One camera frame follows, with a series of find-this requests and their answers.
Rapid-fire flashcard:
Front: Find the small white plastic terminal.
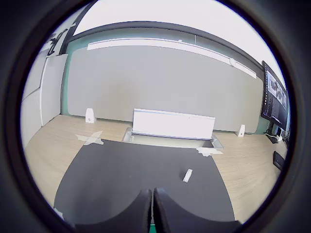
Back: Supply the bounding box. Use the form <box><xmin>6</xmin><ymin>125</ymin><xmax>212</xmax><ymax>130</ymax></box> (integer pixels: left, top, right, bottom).
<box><xmin>182</xmin><ymin>167</ymin><xmax>193</xmax><ymax>183</ymax></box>

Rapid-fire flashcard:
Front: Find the black keyboard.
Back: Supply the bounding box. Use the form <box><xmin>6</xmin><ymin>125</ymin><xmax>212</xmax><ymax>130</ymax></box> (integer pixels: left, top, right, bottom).
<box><xmin>273</xmin><ymin>150</ymin><xmax>285</xmax><ymax>172</ymax></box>

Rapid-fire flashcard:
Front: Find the silver cable duct with lid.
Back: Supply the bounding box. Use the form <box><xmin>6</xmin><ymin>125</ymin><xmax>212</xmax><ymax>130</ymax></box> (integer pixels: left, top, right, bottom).
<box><xmin>122</xmin><ymin>108</ymin><xmax>224</xmax><ymax>149</ymax></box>

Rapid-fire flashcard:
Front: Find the dark grey mat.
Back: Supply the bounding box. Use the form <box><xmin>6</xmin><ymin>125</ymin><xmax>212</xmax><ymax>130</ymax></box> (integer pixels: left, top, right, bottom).
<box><xmin>53</xmin><ymin>138</ymin><xmax>236</xmax><ymax>225</ymax></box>

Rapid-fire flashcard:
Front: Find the black computer monitor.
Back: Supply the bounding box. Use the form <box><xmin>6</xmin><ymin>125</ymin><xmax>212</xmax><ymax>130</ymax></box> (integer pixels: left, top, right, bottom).
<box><xmin>261</xmin><ymin>60</ymin><xmax>290</xmax><ymax>136</ymax></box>

